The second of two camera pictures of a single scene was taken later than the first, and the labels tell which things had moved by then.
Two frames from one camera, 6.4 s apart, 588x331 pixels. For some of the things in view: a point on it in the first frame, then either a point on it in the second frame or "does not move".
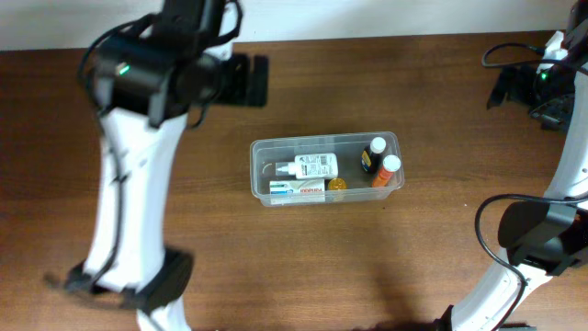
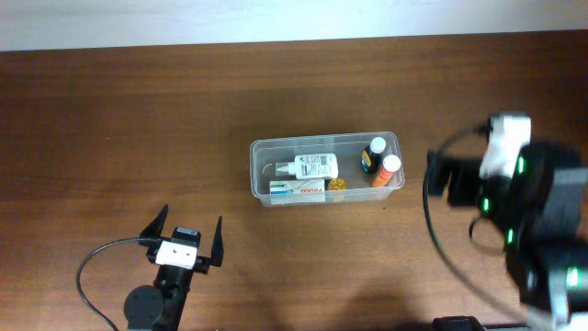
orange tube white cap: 390,164 does not move
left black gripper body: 248,80 to 202,263
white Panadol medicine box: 298,192 does not move
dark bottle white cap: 372,158 does not move
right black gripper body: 505,85 to 462,185
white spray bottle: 316,165 does not move
